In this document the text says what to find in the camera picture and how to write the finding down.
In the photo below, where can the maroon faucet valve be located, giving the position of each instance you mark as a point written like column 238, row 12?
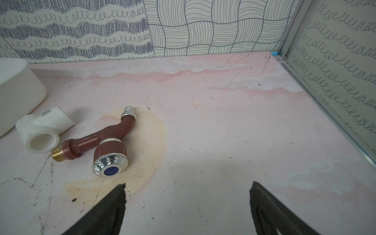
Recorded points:
column 110, row 156

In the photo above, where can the white plastic storage box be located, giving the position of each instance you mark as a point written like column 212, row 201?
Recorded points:
column 21, row 91

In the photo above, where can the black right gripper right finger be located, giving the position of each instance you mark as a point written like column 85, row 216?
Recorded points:
column 272, row 217

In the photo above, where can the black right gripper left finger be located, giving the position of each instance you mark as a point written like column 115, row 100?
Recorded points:
column 105, row 218

